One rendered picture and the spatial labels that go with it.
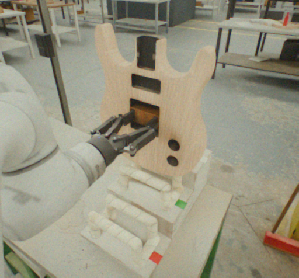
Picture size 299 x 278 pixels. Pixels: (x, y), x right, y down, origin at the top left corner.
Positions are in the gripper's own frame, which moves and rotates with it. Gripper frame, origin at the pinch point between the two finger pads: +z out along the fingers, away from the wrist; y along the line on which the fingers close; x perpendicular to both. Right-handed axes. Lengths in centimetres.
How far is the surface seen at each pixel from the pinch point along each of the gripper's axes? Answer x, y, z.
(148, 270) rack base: -39.0, 12.7, -17.3
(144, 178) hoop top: -20.4, 1.7, -2.3
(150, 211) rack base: -30.8, 5.7, -4.7
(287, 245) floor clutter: -122, 59, 84
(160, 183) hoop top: -19.9, 7.2, -1.7
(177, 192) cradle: -27.3, 10.5, 4.0
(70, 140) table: -43, -60, 19
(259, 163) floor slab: -131, 24, 173
